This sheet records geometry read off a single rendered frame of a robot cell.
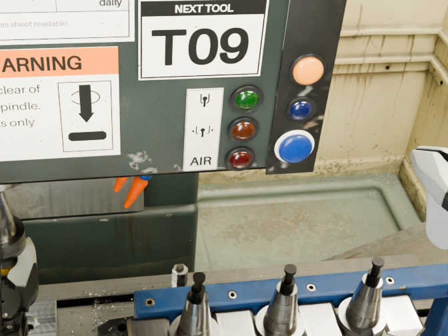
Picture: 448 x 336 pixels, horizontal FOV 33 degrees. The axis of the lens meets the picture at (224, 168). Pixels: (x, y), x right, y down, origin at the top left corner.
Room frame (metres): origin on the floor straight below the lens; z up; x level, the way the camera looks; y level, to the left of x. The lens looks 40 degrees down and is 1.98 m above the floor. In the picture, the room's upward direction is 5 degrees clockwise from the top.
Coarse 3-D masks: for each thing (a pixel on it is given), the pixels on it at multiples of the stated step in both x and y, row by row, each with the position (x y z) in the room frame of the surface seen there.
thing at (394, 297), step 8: (384, 296) 0.68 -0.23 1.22; (392, 296) 0.68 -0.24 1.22; (400, 296) 0.68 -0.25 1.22; (408, 296) 0.68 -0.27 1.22; (384, 304) 0.66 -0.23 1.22; (392, 304) 0.67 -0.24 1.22; (400, 304) 0.67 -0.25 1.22; (408, 304) 0.67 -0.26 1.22; (392, 312) 0.65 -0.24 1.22; (400, 312) 0.65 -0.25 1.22; (408, 312) 0.65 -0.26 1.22; (416, 312) 0.66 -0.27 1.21; (392, 320) 0.64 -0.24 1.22; (400, 320) 0.64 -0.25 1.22; (408, 320) 0.64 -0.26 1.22; (416, 320) 0.64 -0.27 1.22; (392, 328) 0.62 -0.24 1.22; (400, 328) 0.63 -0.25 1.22; (408, 328) 0.63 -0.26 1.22; (416, 328) 0.63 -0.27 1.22; (424, 328) 0.63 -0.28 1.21
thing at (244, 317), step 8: (216, 312) 0.62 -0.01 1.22; (224, 312) 0.63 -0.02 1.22; (232, 312) 0.63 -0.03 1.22; (240, 312) 0.63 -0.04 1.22; (248, 312) 0.63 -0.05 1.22; (216, 320) 0.61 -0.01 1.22; (224, 320) 0.61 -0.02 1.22; (232, 320) 0.61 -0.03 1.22; (240, 320) 0.61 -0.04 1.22; (248, 320) 0.62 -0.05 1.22; (224, 328) 0.60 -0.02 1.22; (232, 328) 0.60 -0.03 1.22; (240, 328) 0.60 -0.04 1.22; (248, 328) 0.60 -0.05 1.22
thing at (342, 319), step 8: (344, 304) 0.65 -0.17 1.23; (344, 312) 0.64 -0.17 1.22; (384, 312) 0.64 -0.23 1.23; (344, 320) 0.62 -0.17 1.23; (384, 320) 0.63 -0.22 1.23; (344, 328) 0.61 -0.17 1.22; (352, 328) 0.61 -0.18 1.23; (360, 328) 0.61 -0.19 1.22; (376, 328) 0.61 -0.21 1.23; (384, 328) 0.62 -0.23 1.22
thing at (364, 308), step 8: (360, 288) 0.63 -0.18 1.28; (368, 288) 0.62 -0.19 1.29; (376, 288) 0.62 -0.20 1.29; (360, 296) 0.62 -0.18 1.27; (368, 296) 0.62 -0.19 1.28; (376, 296) 0.62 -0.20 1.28; (352, 304) 0.63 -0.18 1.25; (360, 304) 0.62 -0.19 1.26; (368, 304) 0.62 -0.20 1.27; (376, 304) 0.62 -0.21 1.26; (352, 312) 0.62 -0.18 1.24; (360, 312) 0.62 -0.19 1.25; (368, 312) 0.62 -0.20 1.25; (376, 312) 0.62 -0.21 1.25; (352, 320) 0.62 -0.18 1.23; (360, 320) 0.61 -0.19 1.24; (368, 320) 0.61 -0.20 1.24; (376, 320) 0.62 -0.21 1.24; (368, 328) 0.61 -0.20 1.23
